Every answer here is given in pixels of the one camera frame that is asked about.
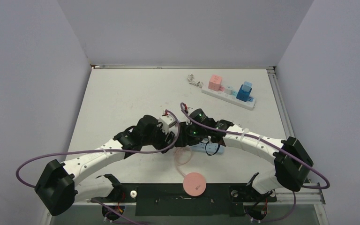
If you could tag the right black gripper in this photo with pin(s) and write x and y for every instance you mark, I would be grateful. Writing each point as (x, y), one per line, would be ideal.
(183, 139)

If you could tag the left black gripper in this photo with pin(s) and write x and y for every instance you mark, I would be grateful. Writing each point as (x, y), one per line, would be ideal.
(165, 139)

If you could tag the blue power strip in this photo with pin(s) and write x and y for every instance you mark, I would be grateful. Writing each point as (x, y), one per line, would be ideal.
(210, 148)

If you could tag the pink round disc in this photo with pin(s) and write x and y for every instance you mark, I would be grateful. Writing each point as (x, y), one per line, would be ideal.
(194, 184)

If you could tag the pink cube adapter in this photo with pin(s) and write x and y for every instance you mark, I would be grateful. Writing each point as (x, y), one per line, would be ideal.
(215, 83)

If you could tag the small white plug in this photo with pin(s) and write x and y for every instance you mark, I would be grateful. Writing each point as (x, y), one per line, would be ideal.
(228, 90)

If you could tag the white power strip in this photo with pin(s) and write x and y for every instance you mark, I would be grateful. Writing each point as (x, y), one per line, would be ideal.
(250, 104)

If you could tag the dark blue cube adapter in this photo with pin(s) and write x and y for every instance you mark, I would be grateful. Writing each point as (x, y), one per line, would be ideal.
(244, 96)

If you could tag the light blue plug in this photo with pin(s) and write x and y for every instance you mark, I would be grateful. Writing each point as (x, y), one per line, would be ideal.
(247, 86)

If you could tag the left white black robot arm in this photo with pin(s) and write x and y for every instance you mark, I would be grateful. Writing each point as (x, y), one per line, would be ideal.
(61, 184)

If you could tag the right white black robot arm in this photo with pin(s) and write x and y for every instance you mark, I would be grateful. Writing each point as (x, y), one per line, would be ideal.
(290, 162)

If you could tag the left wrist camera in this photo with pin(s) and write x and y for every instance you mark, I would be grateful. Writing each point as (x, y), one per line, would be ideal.
(169, 124)

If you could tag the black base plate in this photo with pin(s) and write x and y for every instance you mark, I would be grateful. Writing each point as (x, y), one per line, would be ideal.
(170, 199)

